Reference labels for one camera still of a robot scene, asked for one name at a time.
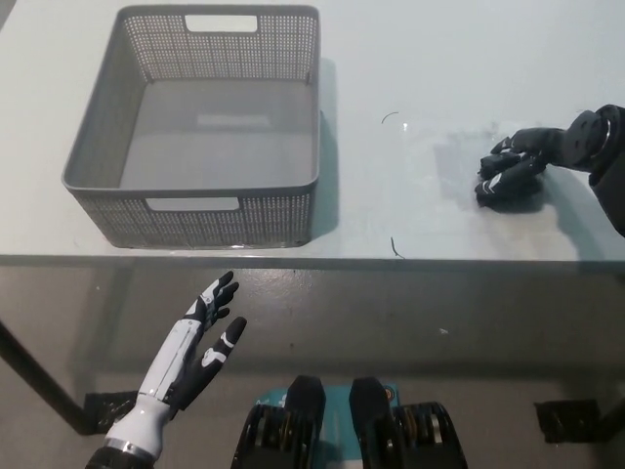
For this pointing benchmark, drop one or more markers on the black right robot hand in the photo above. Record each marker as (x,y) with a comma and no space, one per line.
(547,146)

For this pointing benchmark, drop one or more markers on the grey perforated plastic basket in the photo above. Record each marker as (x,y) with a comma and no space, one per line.
(195,215)

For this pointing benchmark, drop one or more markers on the black metal table leg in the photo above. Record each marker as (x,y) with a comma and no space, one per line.
(44,378)

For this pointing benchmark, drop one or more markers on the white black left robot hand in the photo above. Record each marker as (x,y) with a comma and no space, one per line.
(190,361)

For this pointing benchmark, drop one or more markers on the clear plastic film sheet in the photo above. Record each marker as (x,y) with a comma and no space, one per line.
(439,205)

